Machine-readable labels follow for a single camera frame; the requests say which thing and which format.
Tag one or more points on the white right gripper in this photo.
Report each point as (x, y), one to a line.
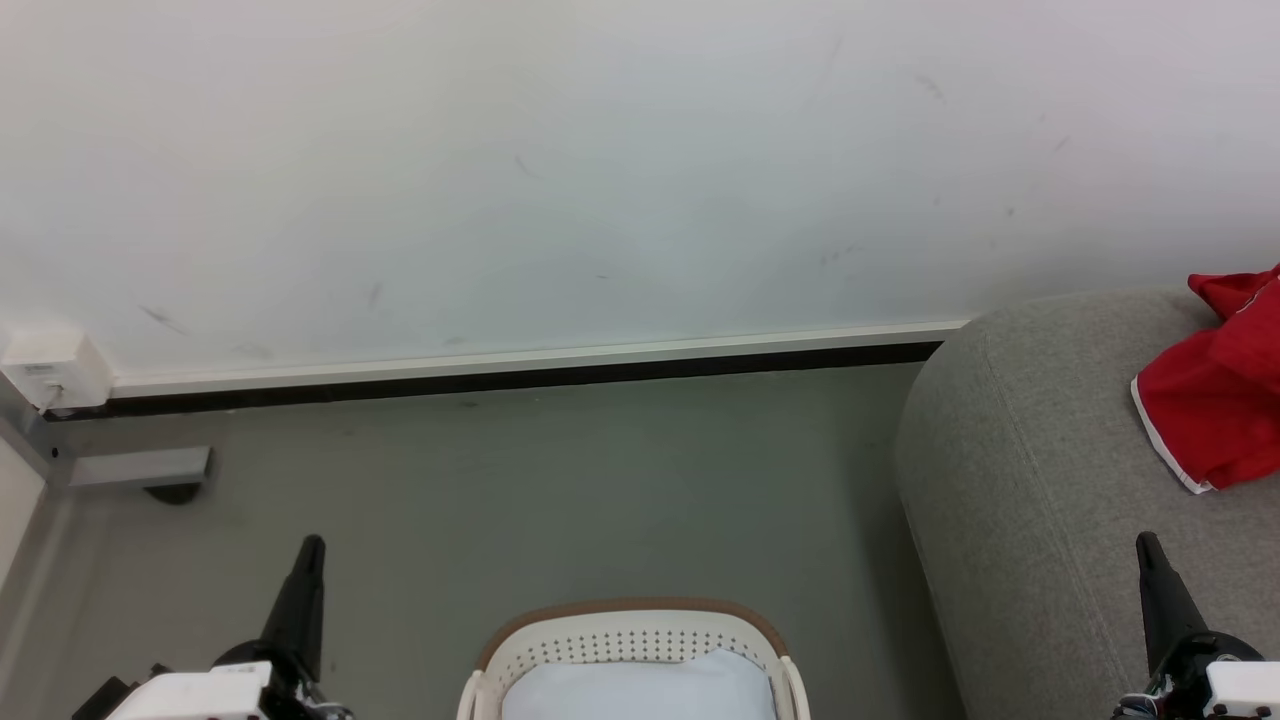
(1220, 680)

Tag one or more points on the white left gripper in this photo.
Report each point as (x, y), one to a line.
(200, 695)

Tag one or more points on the red white sports garment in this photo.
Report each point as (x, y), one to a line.
(1220, 400)

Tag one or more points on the white perforated laundry basket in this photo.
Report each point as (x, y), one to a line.
(620, 640)

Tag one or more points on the grey fabric sofa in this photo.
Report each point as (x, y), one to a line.
(1060, 520)

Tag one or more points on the pale blue cloth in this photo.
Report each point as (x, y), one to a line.
(640, 690)

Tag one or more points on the grey metal frame post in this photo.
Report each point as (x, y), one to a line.
(30, 445)

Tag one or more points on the white wall baseboard strip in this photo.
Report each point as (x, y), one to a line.
(520, 358)

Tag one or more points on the white wall socket box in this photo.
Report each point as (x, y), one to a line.
(55, 365)

